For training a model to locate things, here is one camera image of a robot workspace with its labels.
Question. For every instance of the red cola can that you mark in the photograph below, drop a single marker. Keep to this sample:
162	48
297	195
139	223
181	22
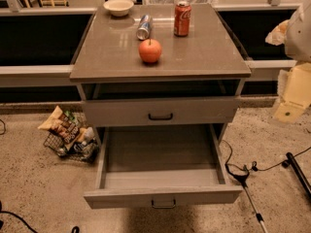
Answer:
182	18

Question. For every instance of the black pole on floor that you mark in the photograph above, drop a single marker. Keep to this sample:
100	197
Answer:
290	161

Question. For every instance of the white bowl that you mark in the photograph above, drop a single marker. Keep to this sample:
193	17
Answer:
118	8

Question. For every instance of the closed upper drawer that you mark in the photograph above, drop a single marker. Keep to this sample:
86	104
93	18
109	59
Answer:
141	112

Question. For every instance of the red apple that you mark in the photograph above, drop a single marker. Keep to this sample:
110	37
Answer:
150	50

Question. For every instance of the blue silver soda can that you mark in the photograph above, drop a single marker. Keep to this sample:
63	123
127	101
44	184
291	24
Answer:
144	28

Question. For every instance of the grey drawer cabinet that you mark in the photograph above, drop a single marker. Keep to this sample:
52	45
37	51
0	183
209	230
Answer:
206	63

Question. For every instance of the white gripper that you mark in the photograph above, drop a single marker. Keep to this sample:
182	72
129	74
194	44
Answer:
299	36

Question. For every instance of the yellow chip bag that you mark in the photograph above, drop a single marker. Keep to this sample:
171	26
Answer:
61	125

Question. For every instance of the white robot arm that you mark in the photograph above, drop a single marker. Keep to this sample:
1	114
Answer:
295	35

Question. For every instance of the grabber stick with cable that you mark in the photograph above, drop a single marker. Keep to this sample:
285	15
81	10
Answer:
241	174

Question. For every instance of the wire basket with snacks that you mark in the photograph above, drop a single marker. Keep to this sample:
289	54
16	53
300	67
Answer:
84	148

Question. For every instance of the open grey drawer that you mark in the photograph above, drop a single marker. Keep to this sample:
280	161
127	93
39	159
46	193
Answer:
161	167

